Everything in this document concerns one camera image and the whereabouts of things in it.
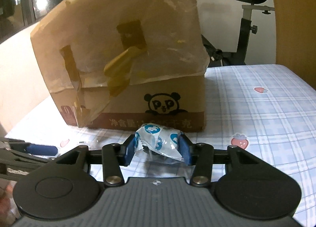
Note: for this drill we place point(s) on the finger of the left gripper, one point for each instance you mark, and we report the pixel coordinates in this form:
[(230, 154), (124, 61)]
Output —
[(34, 149), (12, 156)]

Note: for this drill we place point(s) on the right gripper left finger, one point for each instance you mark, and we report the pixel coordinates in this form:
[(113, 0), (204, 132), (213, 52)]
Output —
[(113, 157)]

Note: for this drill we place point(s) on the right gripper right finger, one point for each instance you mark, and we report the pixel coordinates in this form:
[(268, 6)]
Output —
[(201, 156)]

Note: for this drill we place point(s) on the blue white candy wrapper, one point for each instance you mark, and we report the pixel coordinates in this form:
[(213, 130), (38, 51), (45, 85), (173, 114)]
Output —
[(157, 143)]

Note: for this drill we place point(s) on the person left hand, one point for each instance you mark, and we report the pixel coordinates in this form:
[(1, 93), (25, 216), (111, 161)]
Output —
[(8, 209)]

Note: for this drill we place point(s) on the blue plaid bed sheet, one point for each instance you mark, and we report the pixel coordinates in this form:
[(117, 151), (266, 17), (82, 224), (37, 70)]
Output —
[(266, 109)]

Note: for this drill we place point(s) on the brown cardboard box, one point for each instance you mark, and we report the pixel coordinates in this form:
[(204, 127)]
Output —
[(163, 102)]

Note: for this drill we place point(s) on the clear plastic box liner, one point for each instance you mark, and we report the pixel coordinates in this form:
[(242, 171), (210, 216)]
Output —
[(95, 49)]

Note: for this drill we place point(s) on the black exercise bike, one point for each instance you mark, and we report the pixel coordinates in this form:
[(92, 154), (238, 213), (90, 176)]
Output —
[(226, 28)]

